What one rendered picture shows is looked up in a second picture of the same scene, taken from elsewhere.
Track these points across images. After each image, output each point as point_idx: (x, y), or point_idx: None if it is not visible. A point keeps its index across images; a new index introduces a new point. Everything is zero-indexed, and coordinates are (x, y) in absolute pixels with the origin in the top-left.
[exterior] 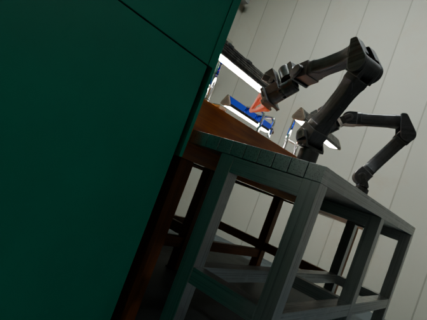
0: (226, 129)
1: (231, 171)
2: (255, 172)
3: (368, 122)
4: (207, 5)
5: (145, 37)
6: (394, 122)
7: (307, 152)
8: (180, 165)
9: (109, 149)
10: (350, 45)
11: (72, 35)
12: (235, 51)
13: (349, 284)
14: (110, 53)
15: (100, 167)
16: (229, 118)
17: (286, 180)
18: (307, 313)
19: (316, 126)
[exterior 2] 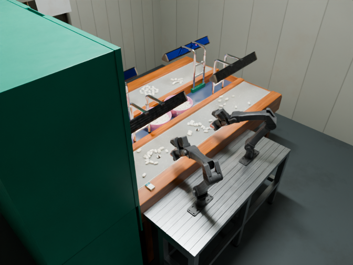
0: (158, 195)
1: (164, 237)
2: (172, 243)
3: (247, 120)
4: (122, 201)
5: (105, 235)
6: (262, 119)
7: (199, 201)
8: (144, 221)
9: (114, 258)
10: (202, 167)
11: (83, 263)
12: (151, 112)
13: (240, 219)
14: (97, 251)
15: (115, 262)
16: (157, 192)
17: (183, 252)
18: (211, 262)
19: (199, 193)
